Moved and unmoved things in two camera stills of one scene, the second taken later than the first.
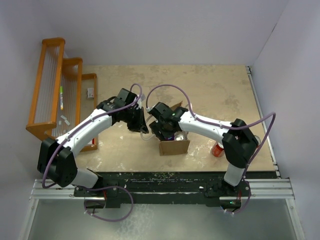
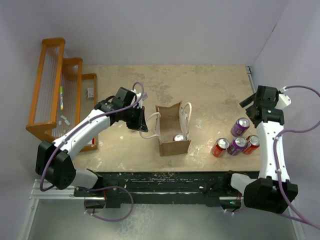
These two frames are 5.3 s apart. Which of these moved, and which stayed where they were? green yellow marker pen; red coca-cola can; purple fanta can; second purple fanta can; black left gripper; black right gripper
Moved: purple fanta can; black right gripper
Stayed: second purple fanta can; green yellow marker pen; black left gripper; red coca-cola can
